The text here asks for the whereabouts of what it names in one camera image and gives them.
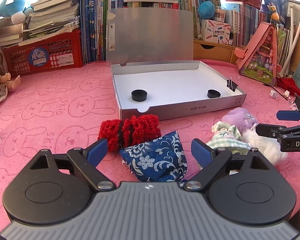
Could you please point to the red knitted item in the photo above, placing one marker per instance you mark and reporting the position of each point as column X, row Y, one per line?
column 121, row 134

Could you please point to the grey cardboard box with lid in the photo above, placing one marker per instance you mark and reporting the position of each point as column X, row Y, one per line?
column 152, row 49

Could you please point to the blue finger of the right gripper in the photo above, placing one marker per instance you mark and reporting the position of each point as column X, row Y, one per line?
column 266, row 130
column 288, row 115

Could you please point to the blue doraemon plush toy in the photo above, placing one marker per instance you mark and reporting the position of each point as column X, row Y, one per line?
column 17, row 10

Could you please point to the stack of books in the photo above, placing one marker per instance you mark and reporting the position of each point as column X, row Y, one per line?
column 49, row 18

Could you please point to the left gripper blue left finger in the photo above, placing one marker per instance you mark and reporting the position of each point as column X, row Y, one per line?
column 95, row 153

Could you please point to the red plastic basket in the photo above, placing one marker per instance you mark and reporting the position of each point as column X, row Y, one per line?
column 58, row 52

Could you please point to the black binder clip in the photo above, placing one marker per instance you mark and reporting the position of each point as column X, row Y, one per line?
column 231, row 82

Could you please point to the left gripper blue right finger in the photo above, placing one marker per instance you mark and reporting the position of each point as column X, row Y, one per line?
column 202, row 153

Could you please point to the small white paper cube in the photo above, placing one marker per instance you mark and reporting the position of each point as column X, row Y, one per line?
column 273, row 94

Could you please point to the purple fluffy plush toy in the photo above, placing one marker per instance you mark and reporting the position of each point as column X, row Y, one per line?
column 241, row 118

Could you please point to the black round cap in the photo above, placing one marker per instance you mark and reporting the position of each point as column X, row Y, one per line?
column 139, row 95
column 211, row 93

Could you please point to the wooden drawer organizer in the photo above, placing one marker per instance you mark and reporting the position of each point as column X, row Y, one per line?
column 213, row 51

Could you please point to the white fluffy plush toy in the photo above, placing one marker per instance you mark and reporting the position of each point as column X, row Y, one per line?
column 269, row 147

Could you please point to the blue floral fabric pouch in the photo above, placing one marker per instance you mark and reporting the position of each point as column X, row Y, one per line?
column 159, row 160

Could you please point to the white label printer box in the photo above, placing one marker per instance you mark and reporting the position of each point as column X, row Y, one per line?
column 215, row 32

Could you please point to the row of blue books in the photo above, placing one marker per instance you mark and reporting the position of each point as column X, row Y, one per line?
column 93, row 29

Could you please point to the pink triangular toy house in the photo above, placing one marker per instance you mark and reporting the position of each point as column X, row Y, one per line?
column 258, row 59

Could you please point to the green checked doll dress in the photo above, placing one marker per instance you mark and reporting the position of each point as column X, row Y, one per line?
column 228, row 136

